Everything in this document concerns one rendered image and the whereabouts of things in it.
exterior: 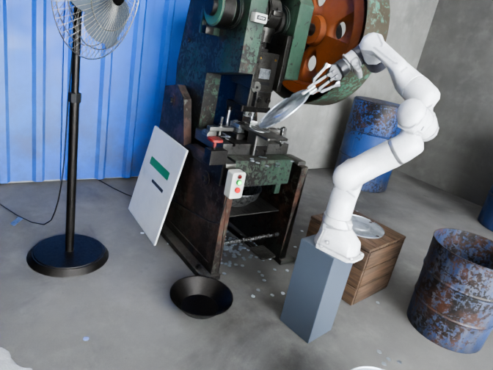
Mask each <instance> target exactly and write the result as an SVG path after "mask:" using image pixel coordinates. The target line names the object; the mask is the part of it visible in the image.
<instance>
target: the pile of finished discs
mask: <svg viewBox="0 0 493 370"><path fill-rule="evenodd" d="M351 221H352V224H353V226H352V229H353V231H354V232H355V234H356V235H357V236H360V237H364V238H368V239H378V238H381V237H383V235H384V229H383V228H382V227H381V226H380V225H378V224H377V223H375V222H372V223H370V222H371V221H370V219H367V218H365V217H361V216H358V215H355V214H352V216H351ZM377 236H379V237H377Z"/></svg>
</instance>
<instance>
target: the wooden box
mask: <svg viewBox="0 0 493 370"><path fill-rule="evenodd" d="M353 214H355V215H358V216H361V217H365V218H367V219H370V221H371V222H370V223H372V222H375V223H377V224H378V225H380V226H381V227H382V228H383V229H384V235H383V237H381V238H378V239H368V238H364V237H360V236H357V238H358V239H359V240H360V242H361V247H360V251H361V252H362V253H364V257H363V259H362V260H360V261H358V262H355V263H353V264H352V267H351V271H350V273H349V276H348V280H347V282H346V286H345V288H344V291H343V295H342V297H341V299H342V300H344V301H345V302H347V303H348V304H349V305H354V304H356V303H358V302H359V301H361V300H363V299H365V298H367V297H369V296H371V295H373V294H375V293H377V292H378V291H381V290H382V289H385V288H386V287H387V285H388V283H389V281H390V277H391V275H392V271H393V270H394V267H395V263H396V261H397V259H398V255H399V253H400V251H401V248H402V245H403V242H404V239H405V238H406V237H405V236H404V235H402V234H400V233H398V232H396V231H394V230H393V229H391V228H388V227H387V226H385V225H382V224H381V223H379V222H377V221H375V220H372V219H371V218H369V217H367V216H365V215H364V214H361V213H359V212H358V211H355V210H353ZM323 215H324V213H323V214H316V215H313V216H311V220H310V224H309V227H308V230H307V235H306V237H308V236H312V235H314V234H317V233H318V231H319V228H320V226H321V223H322V218H323Z"/></svg>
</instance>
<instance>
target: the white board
mask: <svg viewBox="0 0 493 370"><path fill-rule="evenodd" d="M188 152H189V151H188V150H187V149H186V148H184V147H183V146H182V145H181V144H180V143H178V142H177V141H175V140H174V139H173V138H171V137H170V136H169V135H168V134H166V133H165V132H164V131H162V130H161V129H160V128H159V127H158V126H154V129H153V133H152V136H151V138H150V142H149V145H148V148H147V152H146V154H145V158H144V161H143V163H142V168H141V170H140V173H139V177H138V179H137V182H136V186H135V189H134V193H133V195H132V198H131V202H130V205H129V207H128V209H129V211H130V212H131V213H132V215H133V216H134V218H135V219H136V221H137V222H138V223H139V225H140V226H141V228H142V230H143V231H144V232H145V233H146V235H147V237H148V238H149V240H150V241H151V242H152V243H153V245H154V246H155V245H156V243H157V241H158V237H159V235H160V232H161V229H162V226H163V224H164V220H165V217H166V215H167V212H168V209H169V205H170V203H171V200H172V196H173V195H174V192H175V188H176V186H177V183H178V179H179V177H180V174H181V171H182V169H183V165H184V162H185V160H186V157H187V154H188Z"/></svg>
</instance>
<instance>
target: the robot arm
mask: <svg viewBox="0 0 493 370"><path fill-rule="evenodd" d="M362 65H365V66H366V67H367V69H368V70H369V71H370V72H371V73H379V72H381V71H383V70H384V69H385V68H387V69H388V72H389V74H390V77H391V79H392V82H393V85H394V88H395V90H396V91H397V92H398V94H399V95H400V96H401V97H402V98H403V99H404V100H405V101H404V102H403V103H401V105H400V106H399V107H398V111H397V118H398V127H399V128H401V131H400V133H399V134H398V135H397V136H396V137H393V138H391V139H389V140H387V141H385V142H383V143H381V144H379V145H377V146H375V147H373V148H371V149H369V150H367V151H365V152H364V153H361V154H360V155H358V156H356V157H354V158H350V159H347V160H346V161H344V162H343V163H342V164H341V165H339V166H338V167H337V168H336V169H335V171H334V173H333V176H332V178H333V184H334V187H333V189H332V192H331V195H330V197H329V202H328V205H327V207H326V211H325V212H324V215H323V218H322V223H321V226H320V228H319V231H318V233H317V234H316V235H315V237H314V242H315V247H316V248H318V249H319V250H322V251H324V252H325V253H328V254H330V255H332V256H334V257H336V258H338V259H340V260H341V261H343V262H345V263H355V262H358V261H360V260H362V259H363V257H364V253H362V252H361V251H360V247H361V242H360V240H359V239H358V238H357V235H356V234H355V232H354V231H353V229H352V226H353V224H352V221H351V216H352V214H353V210H354V207H355V203H356V201H357V198H358V196H359V193H360V190H361V188H362V185H363V184H364V183H366V182H368V181H370V180H371V179H373V178H375V177H377V176H379V175H381V174H383V173H386V172H388V171H390V170H392V169H395V168H396V167H399V166H401V165H402V164H405V163H406V162H408V161H410V160H411V159H413V158H414V157H416V156H417V155H419V154H420V153H422V152H423V150H424V142H427V141H429V140H431V139H433V138H435V136H436V135H437V133H438V130H439V125H438V122H437V117H436V115H435V113H434V112H433V108H434V106H435V105H436V103H437V102H438V100H439V99H440V92H439V91H438V89H437V88H436V87H435V86H434V85H433V84H432V83H431V82H430V81H429V80H428V79H427V78H426V77H425V76H423V75H422V74H421V73H419V72H418V71H417V70H415V69H414V68H413V67H412V66H411V65H410V64H409V63H408V62H406V60H405V59H404V58H402V57H401V56H400V55H399V54H398V53H397V52H396V51H394V50H393V49H392V48H391V47H390V46H389V45H388V44H387V43H385V41H384V38H383V36H382V35H381V34H378V33H375V32H372V33H369V34H367V35H365V36H364V37H363V38H362V40H361V41H360V43H359V44H358V45H357V47H355V48H353V49H351V50H350V51H349V52H347V53H346V54H343V55H342V59H339V60H338V61H337V62H336V63H334V64H331V65H330V64H328V63H326V62H325V63H324V66H323V67H322V69H320V70H319V72H317V73H316V74H315V75H314V77H312V80H313V82H312V84H310V85H308V86H307V89H306V90H305V91H304V92H302V93H301V94H302V95H304V94H306V93H307V92H309V91H310V94H311V95H314V94H315V93H316V92H318V91H319V92H320V93H324V92H326V91H327V90H330V89H332V88H334V87H340V80H341V79H342V78H343V77H344V76H345V75H347V74H348V73H350V71H351V72H353V73H354V75H355V76H356V77H357V78H358V79H361V78H362V69H361V66H362ZM327 68H329V69H328V71H327V73H325V74H324V75H323V76H321V77H320V78H318V77H319V76H320V75H321V74H322V73H323V72H324V71H325V70H326V69H327ZM326 77H329V78H328V79H327V80H326V81H325V82H324V83H323V84H321V85H320V86H318V87H317V88H316V87H315V85H316V84H317V83H319V82H320V81H322V80H324V79H325V78H326ZM317 78H318V79H317ZM331 81H337V82H335V84H332V85H330V86H328V87H325V86H326V85H328V83H330V82H331ZM323 87H325V88H323ZM322 88H323V89H322Z"/></svg>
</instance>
